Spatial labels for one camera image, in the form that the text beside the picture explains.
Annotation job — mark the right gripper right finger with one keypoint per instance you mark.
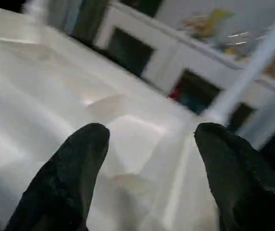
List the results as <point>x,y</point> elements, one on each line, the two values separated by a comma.
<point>243,183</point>

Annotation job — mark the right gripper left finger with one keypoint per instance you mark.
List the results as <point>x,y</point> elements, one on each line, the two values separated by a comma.
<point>62,183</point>

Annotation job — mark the white plastic table top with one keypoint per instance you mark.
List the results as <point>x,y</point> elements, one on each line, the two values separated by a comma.
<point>55,96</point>

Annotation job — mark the red bottle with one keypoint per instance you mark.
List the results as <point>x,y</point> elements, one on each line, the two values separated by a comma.
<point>175,92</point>

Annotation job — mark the clear glass jar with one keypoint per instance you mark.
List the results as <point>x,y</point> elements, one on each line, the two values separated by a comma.
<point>238,38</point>

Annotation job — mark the white glass-door cabinet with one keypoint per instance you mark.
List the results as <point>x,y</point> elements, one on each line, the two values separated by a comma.
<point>166,55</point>

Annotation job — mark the yellow-green ornament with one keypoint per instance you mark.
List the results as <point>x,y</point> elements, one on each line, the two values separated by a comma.
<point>214,21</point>

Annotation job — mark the grey-brown curtain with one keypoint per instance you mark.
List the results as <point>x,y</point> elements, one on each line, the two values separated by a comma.
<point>89,16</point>

